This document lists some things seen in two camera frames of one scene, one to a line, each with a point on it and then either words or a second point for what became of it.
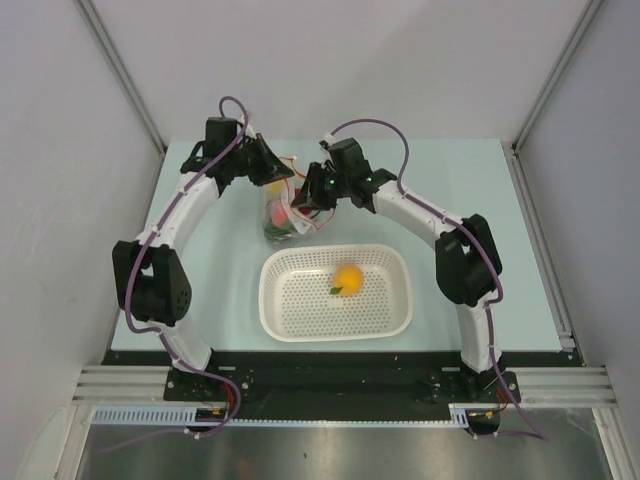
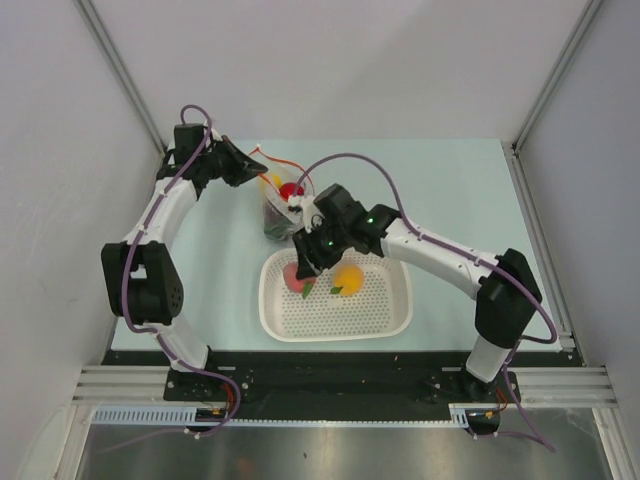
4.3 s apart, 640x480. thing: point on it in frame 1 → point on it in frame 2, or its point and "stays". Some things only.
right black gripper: [310, 195] → [307, 243]
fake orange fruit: [348, 280] stays
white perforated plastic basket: [296, 303] stays
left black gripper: [272, 168] → [242, 167]
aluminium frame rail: [573, 383] stays
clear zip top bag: [282, 219] stays
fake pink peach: [278, 213] → [303, 285]
